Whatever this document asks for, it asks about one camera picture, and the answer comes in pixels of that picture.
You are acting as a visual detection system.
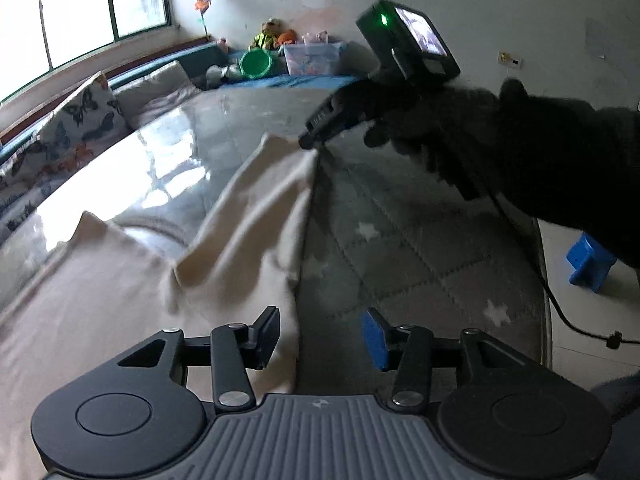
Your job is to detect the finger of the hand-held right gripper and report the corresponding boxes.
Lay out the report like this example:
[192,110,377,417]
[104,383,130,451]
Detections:
[299,105,347,150]

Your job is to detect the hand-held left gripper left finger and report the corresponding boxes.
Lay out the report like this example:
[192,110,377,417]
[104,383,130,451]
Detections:
[117,305,281,410]

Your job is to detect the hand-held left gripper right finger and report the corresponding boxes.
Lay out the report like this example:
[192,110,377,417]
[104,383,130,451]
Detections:
[361,307,543,408]

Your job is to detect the beige shirt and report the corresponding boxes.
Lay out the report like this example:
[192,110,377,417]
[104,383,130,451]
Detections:
[0,132,321,480]

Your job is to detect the person's right forearm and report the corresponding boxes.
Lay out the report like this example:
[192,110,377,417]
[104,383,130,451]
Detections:
[500,95,640,286]

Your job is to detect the person's right hand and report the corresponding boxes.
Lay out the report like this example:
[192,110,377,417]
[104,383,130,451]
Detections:
[362,77,531,201]

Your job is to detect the clear plastic storage box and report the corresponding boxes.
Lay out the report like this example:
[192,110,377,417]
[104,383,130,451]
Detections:
[280,40,347,78]

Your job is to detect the green plastic bowl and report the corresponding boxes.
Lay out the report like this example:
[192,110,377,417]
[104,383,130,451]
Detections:
[239,49,276,80]

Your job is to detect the grey quilted star table cover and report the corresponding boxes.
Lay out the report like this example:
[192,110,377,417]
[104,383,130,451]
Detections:
[0,82,553,411]

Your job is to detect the yellow green plush toy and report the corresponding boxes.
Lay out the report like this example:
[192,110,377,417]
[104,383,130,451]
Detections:
[248,17,281,51]

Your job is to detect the grey plush toy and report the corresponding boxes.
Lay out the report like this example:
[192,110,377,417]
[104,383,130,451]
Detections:
[206,62,243,88]

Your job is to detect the teal sofa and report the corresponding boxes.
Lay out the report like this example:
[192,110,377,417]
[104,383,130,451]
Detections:
[0,40,361,161]

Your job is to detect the beige cushion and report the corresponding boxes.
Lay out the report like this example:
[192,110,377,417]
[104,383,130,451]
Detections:
[114,60,201,128]

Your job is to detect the colourful pinwheel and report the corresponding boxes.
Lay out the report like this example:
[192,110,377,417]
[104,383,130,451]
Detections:
[195,0,213,42]

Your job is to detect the blue plastic stool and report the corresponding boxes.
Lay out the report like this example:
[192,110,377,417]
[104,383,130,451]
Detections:
[566,232,618,293]

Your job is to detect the green framed window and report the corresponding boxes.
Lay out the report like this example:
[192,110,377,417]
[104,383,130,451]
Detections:
[0,0,173,103]

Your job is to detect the black cable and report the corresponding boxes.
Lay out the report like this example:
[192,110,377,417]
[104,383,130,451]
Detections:
[465,180,640,348]

